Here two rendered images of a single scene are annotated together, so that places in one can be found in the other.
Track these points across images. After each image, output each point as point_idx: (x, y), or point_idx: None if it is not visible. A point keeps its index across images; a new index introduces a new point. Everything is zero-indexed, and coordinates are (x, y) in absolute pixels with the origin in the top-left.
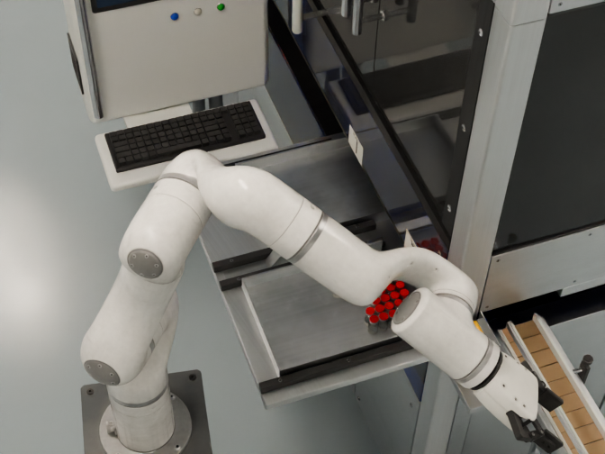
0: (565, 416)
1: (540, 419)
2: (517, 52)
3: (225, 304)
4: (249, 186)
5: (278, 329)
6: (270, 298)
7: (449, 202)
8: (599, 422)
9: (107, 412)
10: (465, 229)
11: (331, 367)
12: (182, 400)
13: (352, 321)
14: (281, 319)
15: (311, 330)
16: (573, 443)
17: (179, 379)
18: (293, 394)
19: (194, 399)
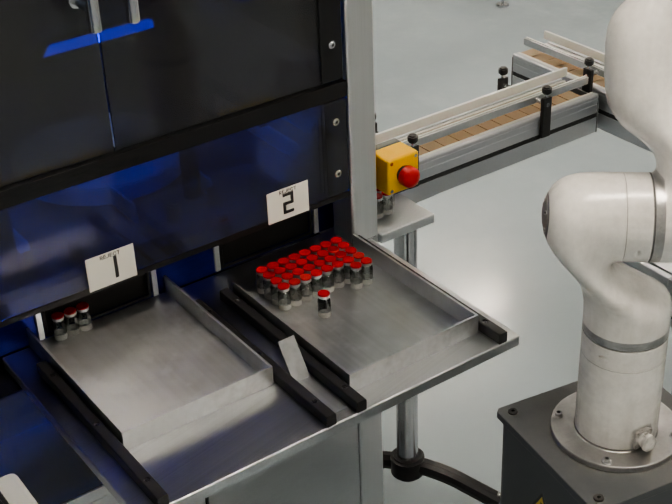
0: (437, 128)
1: (436, 157)
2: None
3: (382, 408)
4: None
5: (403, 347)
6: (357, 364)
7: (328, 38)
8: (432, 115)
9: (620, 464)
10: (368, 22)
11: (442, 290)
12: (552, 412)
13: (360, 298)
14: (386, 349)
15: (390, 324)
16: (460, 128)
17: (523, 422)
18: (490, 319)
19: (543, 402)
